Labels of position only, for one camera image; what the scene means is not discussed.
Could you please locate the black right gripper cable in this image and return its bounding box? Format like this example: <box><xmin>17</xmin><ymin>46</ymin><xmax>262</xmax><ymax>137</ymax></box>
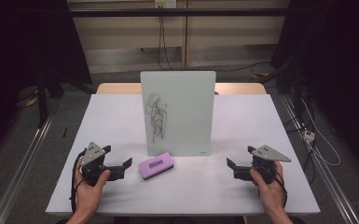
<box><xmin>255</xmin><ymin>162</ymin><xmax>289</xmax><ymax>209</ymax></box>

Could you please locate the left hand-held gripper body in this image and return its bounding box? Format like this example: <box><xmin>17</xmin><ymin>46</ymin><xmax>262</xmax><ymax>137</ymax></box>
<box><xmin>79</xmin><ymin>141</ymin><xmax>110</xmax><ymax>188</ymax></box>

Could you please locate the wooden table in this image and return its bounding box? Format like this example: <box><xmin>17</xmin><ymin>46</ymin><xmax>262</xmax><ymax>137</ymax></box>
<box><xmin>95</xmin><ymin>81</ymin><xmax>268</xmax><ymax>96</ymax></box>

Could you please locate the person's left hand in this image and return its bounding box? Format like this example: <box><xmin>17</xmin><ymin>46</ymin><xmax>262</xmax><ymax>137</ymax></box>
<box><xmin>74</xmin><ymin>155</ymin><xmax>112</xmax><ymax>216</ymax></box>

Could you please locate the white wall socket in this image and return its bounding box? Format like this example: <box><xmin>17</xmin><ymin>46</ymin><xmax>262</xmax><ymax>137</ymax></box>
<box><xmin>154</xmin><ymin>0</ymin><xmax>178</xmax><ymax>9</ymax></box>

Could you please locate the frosted glass whiteboard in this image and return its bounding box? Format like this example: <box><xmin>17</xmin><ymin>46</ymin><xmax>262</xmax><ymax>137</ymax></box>
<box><xmin>139</xmin><ymin>70</ymin><xmax>217</xmax><ymax>158</ymax></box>

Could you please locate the person's right hand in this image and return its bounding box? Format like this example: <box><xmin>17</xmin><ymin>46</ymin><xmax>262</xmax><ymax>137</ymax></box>
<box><xmin>249</xmin><ymin>161</ymin><xmax>289</xmax><ymax>214</ymax></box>

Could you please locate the white floor cable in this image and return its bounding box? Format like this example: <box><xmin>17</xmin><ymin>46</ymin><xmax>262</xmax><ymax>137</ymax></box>
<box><xmin>300</xmin><ymin>97</ymin><xmax>342</xmax><ymax>167</ymax></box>

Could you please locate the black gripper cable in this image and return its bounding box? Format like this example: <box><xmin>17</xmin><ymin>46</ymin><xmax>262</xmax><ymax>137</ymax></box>
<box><xmin>69</xmin><ymin>148</ymin><xmax>89</xmax><ymax>213</ymax></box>
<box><xmin>255</xmin><ymin>162</ymin><xmax>289</xmax><ymax>209</ymax></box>

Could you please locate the dark curtain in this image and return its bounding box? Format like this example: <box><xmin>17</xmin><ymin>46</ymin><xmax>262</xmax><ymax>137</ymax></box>
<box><xmin>269</xmin><ymin>0</ymin><xmax>359</xmax><ymax>180</ymax></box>
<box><xmin>0</xmin><ymin>0</ymin><xmax>93</xmax><ymax>166</ymax></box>

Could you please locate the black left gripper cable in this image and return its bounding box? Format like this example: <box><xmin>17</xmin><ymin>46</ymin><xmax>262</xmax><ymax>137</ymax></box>
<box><xmin>69</xmin><ymin>148</ymin><xmax>89</xmax><ymax>213</ymax></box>

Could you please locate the aluminium floor rail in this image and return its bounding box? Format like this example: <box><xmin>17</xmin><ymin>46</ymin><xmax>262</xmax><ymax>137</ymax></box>
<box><xmin>0</xmin><ymin>114</ymin><xmax>56</xmax><ymax>224</ymax></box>
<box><xmin>279</xmin><ymin>93</ymin><xmax>359</xmax><ymax>224</ymax></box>

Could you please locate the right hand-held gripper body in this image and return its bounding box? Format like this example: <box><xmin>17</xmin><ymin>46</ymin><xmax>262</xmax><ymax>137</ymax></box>
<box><xmin>250</xmin><ymin>144</ymin><xmax>293</xmax><ymax>185</ymax></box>

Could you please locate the black hanging wall cable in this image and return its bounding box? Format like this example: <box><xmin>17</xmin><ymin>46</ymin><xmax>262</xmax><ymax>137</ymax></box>
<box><xmin>156</xmin><ymin>7</ymin><xmax>173</xmax><ymax>72</ymax></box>

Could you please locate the purple whiteboard eraser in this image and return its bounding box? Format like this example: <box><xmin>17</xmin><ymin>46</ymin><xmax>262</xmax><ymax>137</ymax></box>
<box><xmin>137</xmin><ymin>151</ymin><xmax>175</xmax><ymax>181</ymax></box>

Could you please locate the black metal stand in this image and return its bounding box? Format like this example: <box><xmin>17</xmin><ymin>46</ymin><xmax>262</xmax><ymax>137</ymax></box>
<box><xmin>35</xmin><ymin>70</ymin><xmax>65</xmax><ymax>129</ymax></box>

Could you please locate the black horizontal frame bar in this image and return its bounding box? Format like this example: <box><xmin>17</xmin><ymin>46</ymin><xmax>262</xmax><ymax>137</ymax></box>
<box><xmin>67</xmin><ymin>7</ymin><xmax>294</xmax><ymax>19</ymax></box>

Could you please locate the white table cover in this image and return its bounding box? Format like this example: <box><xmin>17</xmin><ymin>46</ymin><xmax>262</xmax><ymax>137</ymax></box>
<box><xmin>45</xmin><ymin>93</ymin><xmax>322</xmax><ymax>217</ymax></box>

